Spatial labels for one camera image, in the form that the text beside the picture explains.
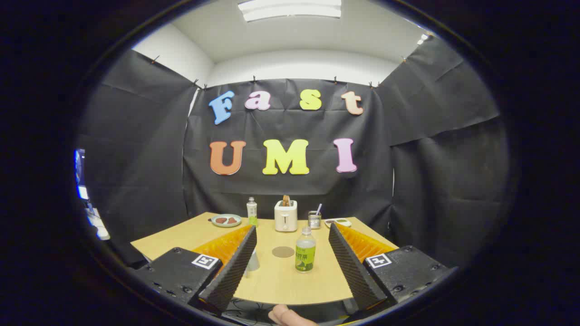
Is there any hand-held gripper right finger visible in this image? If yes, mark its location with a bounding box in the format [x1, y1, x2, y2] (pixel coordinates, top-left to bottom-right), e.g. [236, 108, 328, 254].
[328, 222, 458, 311]

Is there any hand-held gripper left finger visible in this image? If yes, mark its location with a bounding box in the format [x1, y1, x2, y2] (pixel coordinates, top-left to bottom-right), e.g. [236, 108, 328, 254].
[134, 225, 257, 313]

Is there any white cup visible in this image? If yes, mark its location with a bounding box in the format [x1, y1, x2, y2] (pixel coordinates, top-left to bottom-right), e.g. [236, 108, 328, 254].
[245, 248, 261, 278]

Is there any green label juice bottle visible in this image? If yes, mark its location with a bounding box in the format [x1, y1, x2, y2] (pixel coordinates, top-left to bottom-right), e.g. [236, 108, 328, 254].
[295, 226, 316, 273]

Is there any pale green plate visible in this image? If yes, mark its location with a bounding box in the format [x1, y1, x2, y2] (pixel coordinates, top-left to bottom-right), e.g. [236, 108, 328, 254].
[211, 214, 242, 227]

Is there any wooden table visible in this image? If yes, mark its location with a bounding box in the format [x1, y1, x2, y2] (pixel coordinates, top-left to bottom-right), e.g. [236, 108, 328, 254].
[130, 212, 399, 306]

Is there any white toaster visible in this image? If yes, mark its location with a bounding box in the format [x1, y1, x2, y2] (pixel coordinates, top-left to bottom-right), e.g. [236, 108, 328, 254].
[274, 200, 298, 232]

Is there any ceiling light panel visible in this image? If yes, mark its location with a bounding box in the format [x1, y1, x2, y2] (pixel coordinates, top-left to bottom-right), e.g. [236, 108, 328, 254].
[237, 0, 342, 22]

